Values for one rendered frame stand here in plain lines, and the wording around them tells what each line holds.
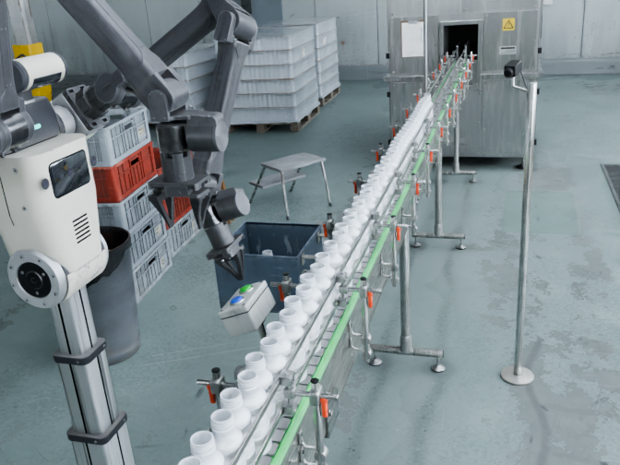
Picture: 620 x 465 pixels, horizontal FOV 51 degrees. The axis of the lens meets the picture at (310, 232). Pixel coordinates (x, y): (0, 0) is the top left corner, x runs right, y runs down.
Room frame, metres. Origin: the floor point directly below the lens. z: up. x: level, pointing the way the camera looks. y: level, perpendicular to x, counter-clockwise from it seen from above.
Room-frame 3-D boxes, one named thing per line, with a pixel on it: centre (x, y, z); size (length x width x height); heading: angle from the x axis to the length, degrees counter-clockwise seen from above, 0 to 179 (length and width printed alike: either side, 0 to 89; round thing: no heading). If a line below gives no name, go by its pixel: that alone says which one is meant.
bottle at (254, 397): (1.01, 0.13, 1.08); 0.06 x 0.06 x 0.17
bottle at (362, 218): (1.90, -0.15, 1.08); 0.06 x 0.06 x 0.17
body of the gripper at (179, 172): (1.19, 0.24, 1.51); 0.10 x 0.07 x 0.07; 72
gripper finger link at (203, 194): (1.19, 0.22, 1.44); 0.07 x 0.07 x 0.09; 72
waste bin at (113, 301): (3.13, 1.15, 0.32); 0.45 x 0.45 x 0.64
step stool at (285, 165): (5.33, 0.16, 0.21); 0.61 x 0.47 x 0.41; 35
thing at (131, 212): (3.97, 1.23, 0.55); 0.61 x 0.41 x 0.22; 169
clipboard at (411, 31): (6.10, -1.06, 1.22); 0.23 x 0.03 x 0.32; 72
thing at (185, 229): (4.67, 1.12, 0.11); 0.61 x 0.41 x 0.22; 165
